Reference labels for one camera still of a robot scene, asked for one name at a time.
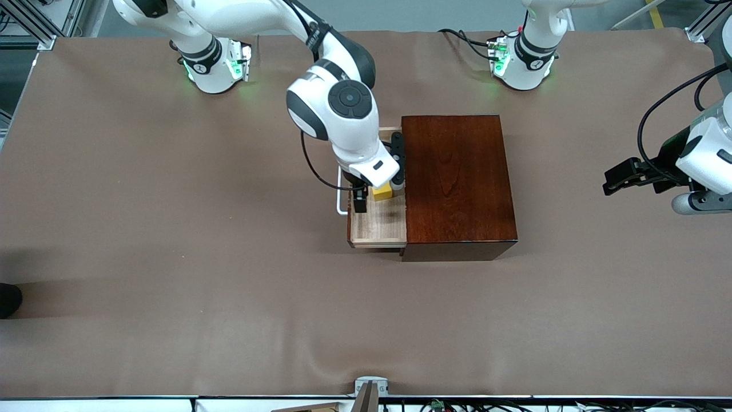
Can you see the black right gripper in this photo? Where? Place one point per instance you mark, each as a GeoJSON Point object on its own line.
{"type": "Point", "coordinates": [359, 201]}

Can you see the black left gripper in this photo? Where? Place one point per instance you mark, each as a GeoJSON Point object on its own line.
{"type": "Point", "coordinates": [670, 153]}

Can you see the yellow block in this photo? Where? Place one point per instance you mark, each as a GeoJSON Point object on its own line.
{"type": "Point", "coordinates": [382, 192]}

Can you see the light wood drawer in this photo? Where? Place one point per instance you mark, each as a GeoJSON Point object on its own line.
{"type": "Point", "coordinates": [380, 226]}

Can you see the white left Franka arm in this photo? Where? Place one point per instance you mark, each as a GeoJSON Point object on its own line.
{"type": "Point", "coordinates": [532, 63]}

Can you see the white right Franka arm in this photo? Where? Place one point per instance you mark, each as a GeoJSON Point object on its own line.
{"type": "Point", "coordinates": [343, 114]}

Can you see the dark wooden cabinet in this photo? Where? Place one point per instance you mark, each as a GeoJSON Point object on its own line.
{"type": "Point", "coordinates": [457, 183]}

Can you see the green lit base connector panel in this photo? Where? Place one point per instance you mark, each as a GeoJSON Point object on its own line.
{"type": "Point", "coordinates": [499, 57]}
{"type": "Point", "coordinates": [241, 60]}

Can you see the brown table cover mat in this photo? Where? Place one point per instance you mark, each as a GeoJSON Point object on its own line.
{"type": "Point", "coordinates": [229, 332]}

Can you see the grey metal table clamp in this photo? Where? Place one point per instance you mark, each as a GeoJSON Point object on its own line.
{"type": "Point", "coordinates": [384, 386]}

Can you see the black shoe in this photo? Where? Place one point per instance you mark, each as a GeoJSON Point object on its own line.
{"type": "Point", "coordinates": [9, 300]}

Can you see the aluminium frame profile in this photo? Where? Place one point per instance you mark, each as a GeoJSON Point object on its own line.
{"type": "Point", "coordinates": [706, 23]}
{"type": "Point", "coordinates": [40, 23]}

